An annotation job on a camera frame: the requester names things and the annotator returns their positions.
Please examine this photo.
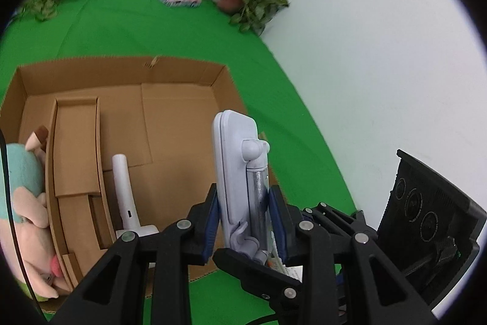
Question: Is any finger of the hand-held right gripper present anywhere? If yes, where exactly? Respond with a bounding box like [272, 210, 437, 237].
[302, 202, 377, 234]
[212, 248, 305, 313]

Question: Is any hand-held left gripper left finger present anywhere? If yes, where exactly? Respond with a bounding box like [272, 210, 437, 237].
[53, 183, 220, 325]

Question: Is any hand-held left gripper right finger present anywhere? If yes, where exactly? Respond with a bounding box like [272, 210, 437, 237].
[268, 185, 438, 325]

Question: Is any white labelled box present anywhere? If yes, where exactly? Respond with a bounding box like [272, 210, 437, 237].
[266, 234, 304, 282]

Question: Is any white folding phone stand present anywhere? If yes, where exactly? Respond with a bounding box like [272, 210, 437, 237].
[212, 110, 283, 265]

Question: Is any white handheld device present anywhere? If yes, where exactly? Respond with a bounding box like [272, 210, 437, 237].
[111, 154, 160, 242]

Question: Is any large cardboard box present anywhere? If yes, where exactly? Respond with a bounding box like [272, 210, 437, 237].
[0, 56, 281, 313]

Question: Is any small narrow cardboard box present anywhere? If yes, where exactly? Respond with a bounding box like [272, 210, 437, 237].
[46, 97, 117, 292]

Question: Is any pink and teal plush toy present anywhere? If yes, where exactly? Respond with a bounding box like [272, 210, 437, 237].
[0, 125, 73, 302]

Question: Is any black cable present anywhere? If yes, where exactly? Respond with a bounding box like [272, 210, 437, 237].
[0, 128, 47, 323]

